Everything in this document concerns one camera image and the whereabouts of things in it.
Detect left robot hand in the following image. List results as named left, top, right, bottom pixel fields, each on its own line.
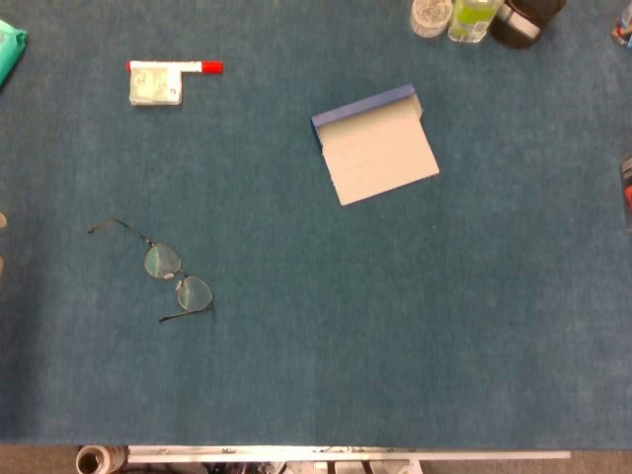
left=0, top=211, right=9, bottom=290

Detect wire-frame eyeglasses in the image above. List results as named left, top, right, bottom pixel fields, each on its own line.
left=87, top=218, right=215, bottom=324

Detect green wet wipes pack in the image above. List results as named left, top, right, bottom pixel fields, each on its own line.
left=0, top=19, right=29, bottom=90

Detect small white card box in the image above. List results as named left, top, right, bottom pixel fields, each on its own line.
left=128, top=68, right=184, bottom=108

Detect brown tape roll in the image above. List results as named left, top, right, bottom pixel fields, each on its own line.
left=74, top=443, right=128, bottom=474

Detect red capped white marker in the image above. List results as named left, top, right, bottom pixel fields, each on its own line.
left=126, top=59, right=224, bottom=75

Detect blue felt table cloth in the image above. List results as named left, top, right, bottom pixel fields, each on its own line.
left=0, top=0, right=632, bottom=450

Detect open blue cardboard box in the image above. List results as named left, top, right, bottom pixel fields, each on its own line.
left=310, top=83, right=441, bottom=207

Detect clear jar of clips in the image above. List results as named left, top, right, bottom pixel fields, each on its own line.
left=409, top=0, right=453, bottom=39

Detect green liquid plastic bottle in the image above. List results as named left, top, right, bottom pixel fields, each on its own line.
left=447, top=0, right=503, bottom=44

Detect black mesh pen holder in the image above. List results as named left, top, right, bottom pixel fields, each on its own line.
left=489, top=0, right=568, bottom=49

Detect red and black object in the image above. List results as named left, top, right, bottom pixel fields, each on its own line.
left=619, top=152, right=632, bottom=226

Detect clear tube with pencils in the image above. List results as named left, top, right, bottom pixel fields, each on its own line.
left=610, top=9, right=632, bottom=49

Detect white metal table rail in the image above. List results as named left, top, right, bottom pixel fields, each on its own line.
left=125, top=444, right=573, bottom=465

